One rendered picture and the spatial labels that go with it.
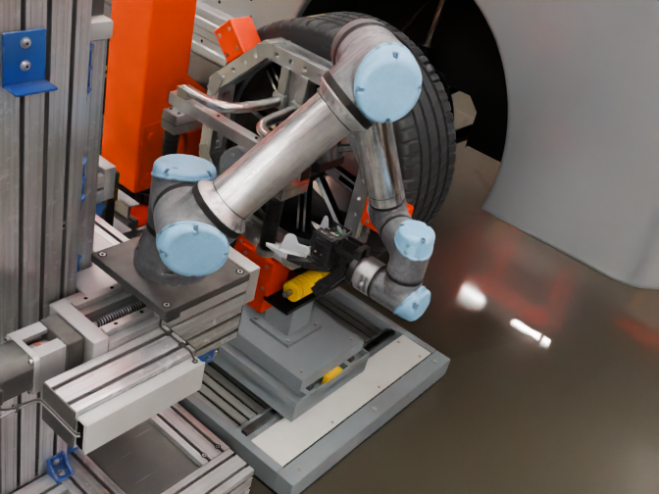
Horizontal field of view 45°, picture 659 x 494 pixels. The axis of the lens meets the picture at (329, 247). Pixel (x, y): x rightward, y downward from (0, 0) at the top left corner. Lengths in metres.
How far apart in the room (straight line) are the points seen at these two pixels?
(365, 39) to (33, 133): 0.57
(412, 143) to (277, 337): 0.81
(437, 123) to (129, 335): 0.91
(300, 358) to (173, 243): 1.09
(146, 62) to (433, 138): 0.80
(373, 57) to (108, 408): 0.73
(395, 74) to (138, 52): 1.10
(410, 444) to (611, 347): 1.11
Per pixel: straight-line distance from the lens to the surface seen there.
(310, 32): 1.98
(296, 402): 2.32
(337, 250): 1.65
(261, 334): 2.42
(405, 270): 1.54
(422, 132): 1.92
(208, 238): 1.34
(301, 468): 2.27
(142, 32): 2.23
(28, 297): 1.62
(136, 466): 2.04
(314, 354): 2.40
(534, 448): 2.73
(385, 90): 1.29
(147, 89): 2.27
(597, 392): 3.09
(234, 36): 2.03
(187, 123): 1.93
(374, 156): 1.53
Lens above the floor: 1.75
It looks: 32 degrees down
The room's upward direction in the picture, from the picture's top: 14 degrees clockwise
